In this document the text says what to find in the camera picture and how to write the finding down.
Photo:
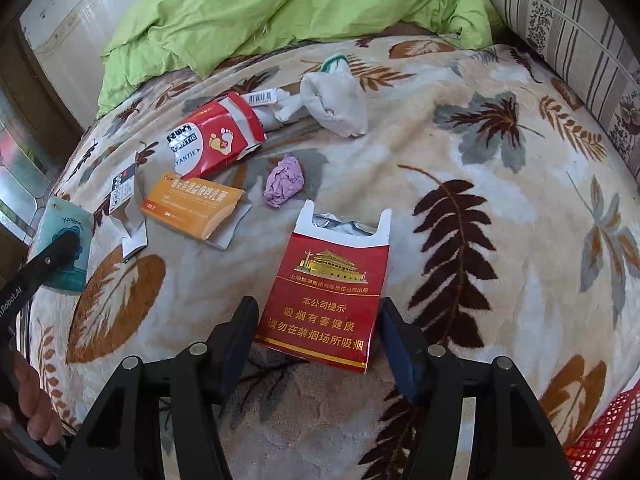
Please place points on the green quilt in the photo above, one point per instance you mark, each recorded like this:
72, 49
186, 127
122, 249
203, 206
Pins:
156, 37

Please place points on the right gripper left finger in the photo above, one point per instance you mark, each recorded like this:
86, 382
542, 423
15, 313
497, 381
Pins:
229, 346

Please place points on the white sock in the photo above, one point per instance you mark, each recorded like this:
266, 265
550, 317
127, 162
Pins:
332, 96

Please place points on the striped floral pillow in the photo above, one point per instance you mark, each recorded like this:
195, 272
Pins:
580, 40

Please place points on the red foot patch package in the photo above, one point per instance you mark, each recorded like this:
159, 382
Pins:
215, 136

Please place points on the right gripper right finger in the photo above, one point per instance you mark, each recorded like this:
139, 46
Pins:
405, 349

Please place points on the red plastic basket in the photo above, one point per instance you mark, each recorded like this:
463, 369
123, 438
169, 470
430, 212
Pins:
596, 449

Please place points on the person's left hand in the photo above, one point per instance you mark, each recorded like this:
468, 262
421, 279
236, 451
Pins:
43, 423

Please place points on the orange medicine box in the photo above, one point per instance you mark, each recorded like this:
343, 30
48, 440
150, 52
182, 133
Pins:
203, 210

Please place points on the white blue medicine box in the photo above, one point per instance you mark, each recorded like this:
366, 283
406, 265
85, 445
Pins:
124, 208

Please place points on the leaf pattern blanket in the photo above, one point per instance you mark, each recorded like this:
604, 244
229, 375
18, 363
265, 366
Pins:
515, 225

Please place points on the teal tissue pack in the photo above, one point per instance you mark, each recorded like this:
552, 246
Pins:
58, 217

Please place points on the white barcode box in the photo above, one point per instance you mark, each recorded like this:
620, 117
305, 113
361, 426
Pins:
265, 97

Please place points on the red cigarette pack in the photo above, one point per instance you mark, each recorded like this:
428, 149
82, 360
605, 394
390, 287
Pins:
323, 303

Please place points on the stained glass window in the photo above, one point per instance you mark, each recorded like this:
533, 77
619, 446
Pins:
24, 177

